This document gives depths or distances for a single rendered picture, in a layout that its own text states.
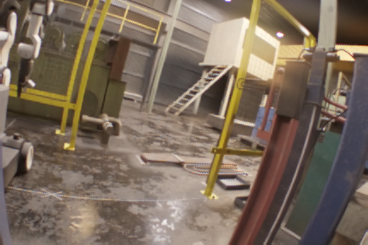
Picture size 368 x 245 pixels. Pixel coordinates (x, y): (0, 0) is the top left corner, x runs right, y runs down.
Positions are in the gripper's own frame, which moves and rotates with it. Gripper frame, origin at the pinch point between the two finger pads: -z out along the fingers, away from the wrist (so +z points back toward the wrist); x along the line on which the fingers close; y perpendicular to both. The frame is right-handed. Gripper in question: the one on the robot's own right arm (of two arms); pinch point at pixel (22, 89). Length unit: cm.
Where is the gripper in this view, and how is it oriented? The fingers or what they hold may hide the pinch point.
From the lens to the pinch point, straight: 135.6
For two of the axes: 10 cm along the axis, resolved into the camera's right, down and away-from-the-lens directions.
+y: -8.7, -2.0, -4.4
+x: -3.6, -3.4, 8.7
